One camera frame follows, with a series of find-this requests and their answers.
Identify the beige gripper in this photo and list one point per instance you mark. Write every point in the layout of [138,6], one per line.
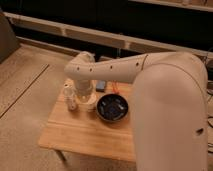
[87,103]

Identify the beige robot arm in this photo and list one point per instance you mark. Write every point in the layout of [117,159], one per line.
[168,105]

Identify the small blue box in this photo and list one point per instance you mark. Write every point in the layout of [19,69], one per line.
[100,86]

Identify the dark blue bowl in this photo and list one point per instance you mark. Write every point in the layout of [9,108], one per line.
[112,107]

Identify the wooden side table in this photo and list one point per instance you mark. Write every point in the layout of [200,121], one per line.
[85,133]

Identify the metal table leg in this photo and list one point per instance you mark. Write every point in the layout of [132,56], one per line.
[60,155]

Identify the grey sofa corner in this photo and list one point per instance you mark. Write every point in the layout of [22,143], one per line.
[8,40]

